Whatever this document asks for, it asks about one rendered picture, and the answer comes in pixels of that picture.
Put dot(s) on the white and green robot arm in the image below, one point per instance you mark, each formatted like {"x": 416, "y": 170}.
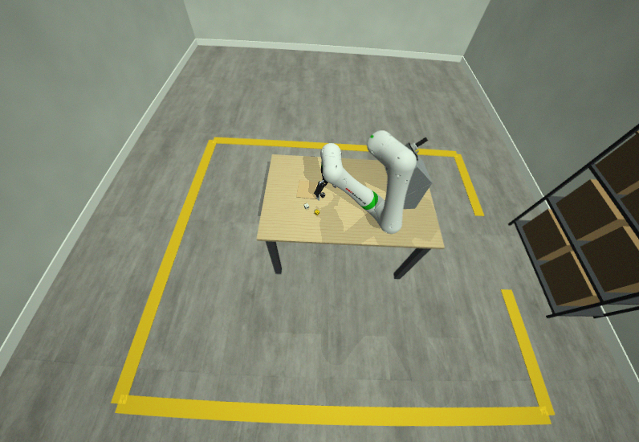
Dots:
{"x": 400, "y": 163}

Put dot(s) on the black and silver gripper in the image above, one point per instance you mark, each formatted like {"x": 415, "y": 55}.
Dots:
{"x": 320, "y": 187}

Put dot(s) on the tan flat mat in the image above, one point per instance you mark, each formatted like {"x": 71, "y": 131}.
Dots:
{"x": 306, "y": 189}

